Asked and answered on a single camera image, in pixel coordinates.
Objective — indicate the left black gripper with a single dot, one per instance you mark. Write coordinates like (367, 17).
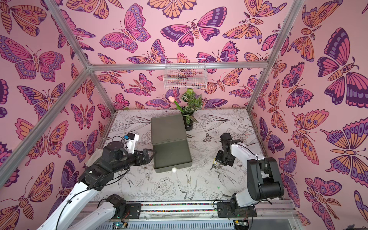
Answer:
(146, 160)

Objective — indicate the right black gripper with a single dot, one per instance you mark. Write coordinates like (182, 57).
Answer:
(220, 158)

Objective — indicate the keys with yellow tag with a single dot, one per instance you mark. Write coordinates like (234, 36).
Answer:
(214, 166)

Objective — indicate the green top drawer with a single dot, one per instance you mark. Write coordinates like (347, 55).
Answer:
(172, 155)

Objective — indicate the green three-drawer cabinet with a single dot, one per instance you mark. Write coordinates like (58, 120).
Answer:
(167, 129)

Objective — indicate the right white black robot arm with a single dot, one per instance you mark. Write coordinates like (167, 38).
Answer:
(263, 176)

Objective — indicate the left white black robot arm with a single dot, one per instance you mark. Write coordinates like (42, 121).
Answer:
(116, 156)

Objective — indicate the pink tulip flower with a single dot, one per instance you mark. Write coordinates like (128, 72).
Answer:
(172, 100)

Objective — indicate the potted green plant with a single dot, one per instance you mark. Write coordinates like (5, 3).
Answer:
(194, 103)

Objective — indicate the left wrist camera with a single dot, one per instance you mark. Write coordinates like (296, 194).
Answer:
(130, 142)

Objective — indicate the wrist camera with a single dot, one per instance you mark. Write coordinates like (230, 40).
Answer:
(226, 139)
(130, 142)

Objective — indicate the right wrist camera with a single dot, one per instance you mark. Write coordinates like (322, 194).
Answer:
(226, 139)

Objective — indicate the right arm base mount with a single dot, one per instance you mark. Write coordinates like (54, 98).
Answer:
(231, 210)

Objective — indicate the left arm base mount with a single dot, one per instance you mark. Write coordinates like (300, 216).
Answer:
(113, 207)

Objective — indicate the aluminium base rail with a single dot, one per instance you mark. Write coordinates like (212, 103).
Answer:
(201, 210)

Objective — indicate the white wire wall basket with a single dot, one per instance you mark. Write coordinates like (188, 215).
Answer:
(185, 73)

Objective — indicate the aluminium cage frame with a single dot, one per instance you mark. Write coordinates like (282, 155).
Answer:
(89, 70)

